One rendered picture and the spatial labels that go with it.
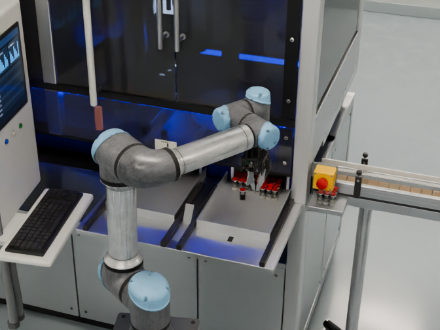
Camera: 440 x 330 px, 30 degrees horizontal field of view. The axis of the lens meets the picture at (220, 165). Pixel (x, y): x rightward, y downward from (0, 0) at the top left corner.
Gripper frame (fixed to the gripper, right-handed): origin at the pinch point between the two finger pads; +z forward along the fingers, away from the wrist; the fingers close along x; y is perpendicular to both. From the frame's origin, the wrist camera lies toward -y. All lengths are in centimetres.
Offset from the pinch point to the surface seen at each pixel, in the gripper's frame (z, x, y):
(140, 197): 20, -46, -9
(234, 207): 19.7, -11.5, -14.3
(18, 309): 83, -101, -4
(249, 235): 18.6, -1.1, 2.1
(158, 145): 5, -44, -24
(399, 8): 101, -4, -482
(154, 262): 60, -47, -24
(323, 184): 7.6, 18.4, -20.4
